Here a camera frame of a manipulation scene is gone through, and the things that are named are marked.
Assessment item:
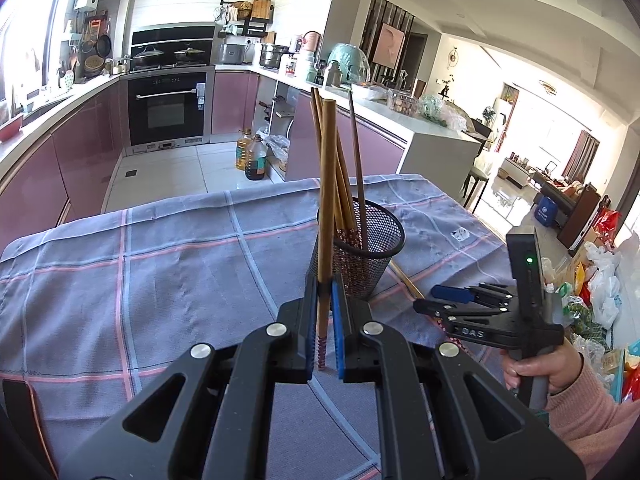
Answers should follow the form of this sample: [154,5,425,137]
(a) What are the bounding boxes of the chopstick with red flower end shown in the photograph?
[390,259,463,349]

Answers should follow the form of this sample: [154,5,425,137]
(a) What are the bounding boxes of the wooden chopstick red patterned end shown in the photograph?
[346,86,370,252]

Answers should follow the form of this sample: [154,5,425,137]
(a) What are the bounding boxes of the wooden chopstick plain brown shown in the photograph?
[310,88,360,247]

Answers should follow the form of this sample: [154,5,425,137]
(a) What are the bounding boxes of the pink sleeve forearm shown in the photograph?
[547,356,639,479]

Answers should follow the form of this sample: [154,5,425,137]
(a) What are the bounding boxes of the right hand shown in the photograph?
[500,339,584,393]

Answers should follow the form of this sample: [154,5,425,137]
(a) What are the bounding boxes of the black mesh utensil holder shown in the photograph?
[333,198,406,300]

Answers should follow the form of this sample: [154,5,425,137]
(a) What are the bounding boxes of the dark sauce bottle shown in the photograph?
[244,134,267,181]

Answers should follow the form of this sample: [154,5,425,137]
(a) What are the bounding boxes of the yellow cooking oil bottle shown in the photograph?
[235,128,253,171]

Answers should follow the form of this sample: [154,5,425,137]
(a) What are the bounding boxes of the purple plaid tablecloth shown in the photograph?
[1,176,511,479]

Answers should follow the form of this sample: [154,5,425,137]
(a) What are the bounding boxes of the black built-in oven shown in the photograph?
[127,70,212,155]

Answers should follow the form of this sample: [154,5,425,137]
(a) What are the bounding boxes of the steel stock pot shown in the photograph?
[259,44,290,70]

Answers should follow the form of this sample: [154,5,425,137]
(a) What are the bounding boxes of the pink thermos jug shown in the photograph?
[302,30,322,53]

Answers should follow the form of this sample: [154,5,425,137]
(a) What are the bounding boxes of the black range hood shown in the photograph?
[130,24,216,72]

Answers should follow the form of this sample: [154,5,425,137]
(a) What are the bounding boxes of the pink bowl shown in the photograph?
[0,114,23,143]

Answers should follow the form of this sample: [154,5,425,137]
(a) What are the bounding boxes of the black wall spice rack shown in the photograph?
[218,0,274,39]

